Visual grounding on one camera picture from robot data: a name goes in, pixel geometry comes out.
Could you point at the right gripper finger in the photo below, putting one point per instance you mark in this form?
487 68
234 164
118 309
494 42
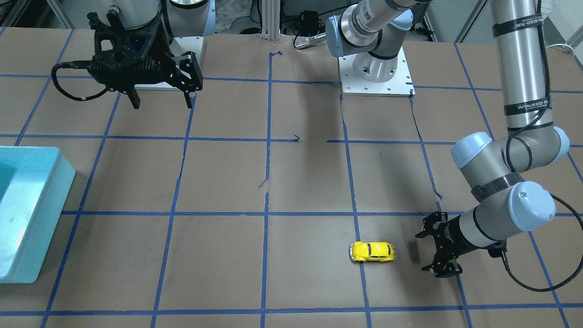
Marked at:
133 96
188 98

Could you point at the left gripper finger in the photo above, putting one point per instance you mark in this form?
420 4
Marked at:
443 269
434 225

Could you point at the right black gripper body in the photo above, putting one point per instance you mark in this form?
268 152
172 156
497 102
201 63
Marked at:
163 51

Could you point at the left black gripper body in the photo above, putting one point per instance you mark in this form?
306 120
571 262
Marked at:
455 238

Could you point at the yellow toy beetle car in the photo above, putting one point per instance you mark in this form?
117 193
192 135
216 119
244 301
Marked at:
375 251

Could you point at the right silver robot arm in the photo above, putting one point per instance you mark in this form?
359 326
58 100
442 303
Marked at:
181 18

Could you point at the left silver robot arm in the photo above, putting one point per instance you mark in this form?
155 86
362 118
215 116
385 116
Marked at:
507 203

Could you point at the turquoise plastic bin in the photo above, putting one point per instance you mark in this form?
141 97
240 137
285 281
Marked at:
34 184

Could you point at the aluminium frame post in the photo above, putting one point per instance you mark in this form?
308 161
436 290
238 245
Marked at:
270 20

